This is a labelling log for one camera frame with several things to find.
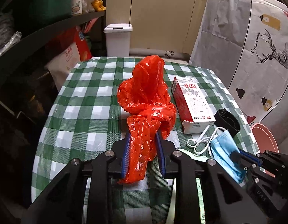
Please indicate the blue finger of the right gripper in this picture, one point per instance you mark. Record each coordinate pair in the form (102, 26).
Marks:
(247, 159)

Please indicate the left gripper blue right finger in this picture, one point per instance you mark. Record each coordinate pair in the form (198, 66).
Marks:
(160, 154)

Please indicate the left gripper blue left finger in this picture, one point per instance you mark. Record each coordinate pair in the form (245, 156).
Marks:
(126, 155)

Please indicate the orange plastic bag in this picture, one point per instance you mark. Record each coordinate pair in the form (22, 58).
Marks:
(145, 97)

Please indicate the blue surgical mask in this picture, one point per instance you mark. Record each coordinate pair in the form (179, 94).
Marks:
(222, 146)

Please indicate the red white carton box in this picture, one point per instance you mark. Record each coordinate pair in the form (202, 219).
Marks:
(194, 111)

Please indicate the black elastic band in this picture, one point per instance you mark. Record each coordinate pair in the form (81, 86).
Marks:
(228, 121)

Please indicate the green white snack pouch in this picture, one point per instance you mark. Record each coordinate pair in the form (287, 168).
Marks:
(198, 160)

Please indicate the pink plastic trash bin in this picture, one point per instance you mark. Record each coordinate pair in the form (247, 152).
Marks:
(264, 138)

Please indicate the white lidded trash can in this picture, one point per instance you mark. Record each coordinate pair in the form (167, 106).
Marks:
(118, 39)

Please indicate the beige kitchen cabinet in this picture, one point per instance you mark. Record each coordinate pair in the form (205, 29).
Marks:
(167, 28)

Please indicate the green checkered tablecloth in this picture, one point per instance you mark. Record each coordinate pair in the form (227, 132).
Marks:
(86, 119)

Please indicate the deer print cloth cover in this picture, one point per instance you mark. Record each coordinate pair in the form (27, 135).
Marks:
(245, 42)

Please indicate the black storage shelf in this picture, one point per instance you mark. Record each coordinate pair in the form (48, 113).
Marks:
(26, 58)

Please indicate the red rice sack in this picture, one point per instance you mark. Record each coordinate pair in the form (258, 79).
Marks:
(72, 48)

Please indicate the yellow toy on shelf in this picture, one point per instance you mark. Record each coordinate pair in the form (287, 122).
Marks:
(98, 5)

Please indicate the white jar on shelf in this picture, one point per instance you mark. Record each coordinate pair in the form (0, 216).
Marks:
(76, 7)

